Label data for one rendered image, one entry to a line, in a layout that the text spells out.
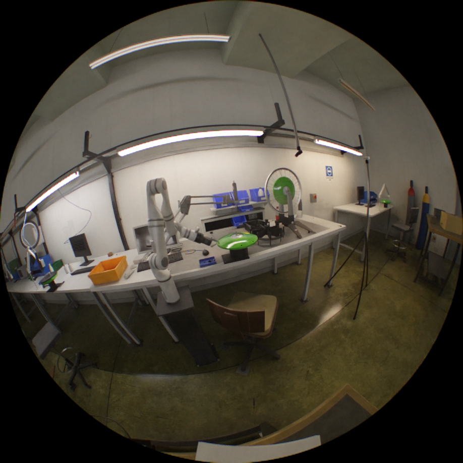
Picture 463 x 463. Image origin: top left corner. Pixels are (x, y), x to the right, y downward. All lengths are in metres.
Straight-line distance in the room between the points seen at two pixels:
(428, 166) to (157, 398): 6.07
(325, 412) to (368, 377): 1.28
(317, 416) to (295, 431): 0.07
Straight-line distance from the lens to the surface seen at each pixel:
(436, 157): 4.98
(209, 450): 0.48
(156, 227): 0.79
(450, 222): 2.96
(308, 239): 1.45
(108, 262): 1.72
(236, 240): 1.02
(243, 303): 1.17
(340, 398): 0.53
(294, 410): 1.48
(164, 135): 1.55
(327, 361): 1.64
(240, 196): 2.00
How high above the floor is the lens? 1.46
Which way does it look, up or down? 17 degrees down
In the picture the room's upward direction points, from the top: 8 degrees counter-clockwise
